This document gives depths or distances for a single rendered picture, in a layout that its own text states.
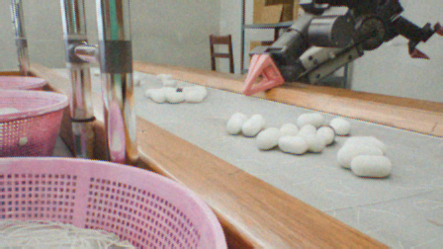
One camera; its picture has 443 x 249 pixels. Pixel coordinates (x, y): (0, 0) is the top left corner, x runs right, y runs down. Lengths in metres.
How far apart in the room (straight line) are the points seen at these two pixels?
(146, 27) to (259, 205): 5.25
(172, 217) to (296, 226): 0.07
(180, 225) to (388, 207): 0.15
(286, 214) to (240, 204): 0.03
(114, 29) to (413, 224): 0.23
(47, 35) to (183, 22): 1.69
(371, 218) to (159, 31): 5.27
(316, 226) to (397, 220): 0.09
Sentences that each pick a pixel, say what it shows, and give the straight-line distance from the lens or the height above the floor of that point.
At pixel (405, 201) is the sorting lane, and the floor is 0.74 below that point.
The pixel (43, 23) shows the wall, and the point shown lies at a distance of 5.29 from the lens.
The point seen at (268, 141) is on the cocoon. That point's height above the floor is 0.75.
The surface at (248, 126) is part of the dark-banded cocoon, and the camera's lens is 0.47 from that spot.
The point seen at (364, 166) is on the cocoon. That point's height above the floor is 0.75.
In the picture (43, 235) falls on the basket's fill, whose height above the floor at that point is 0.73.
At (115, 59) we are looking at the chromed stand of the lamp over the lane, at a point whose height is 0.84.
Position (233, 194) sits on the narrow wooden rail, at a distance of 0.23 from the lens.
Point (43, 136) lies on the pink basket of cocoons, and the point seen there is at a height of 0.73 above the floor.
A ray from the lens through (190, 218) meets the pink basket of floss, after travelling 0.21.
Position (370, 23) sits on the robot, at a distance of 1.35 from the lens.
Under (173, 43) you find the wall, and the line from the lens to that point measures 5.53.
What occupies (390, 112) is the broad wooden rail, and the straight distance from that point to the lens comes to 0.59.
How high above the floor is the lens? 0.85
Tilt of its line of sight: 16 degrees down
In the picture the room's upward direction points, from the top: straight up
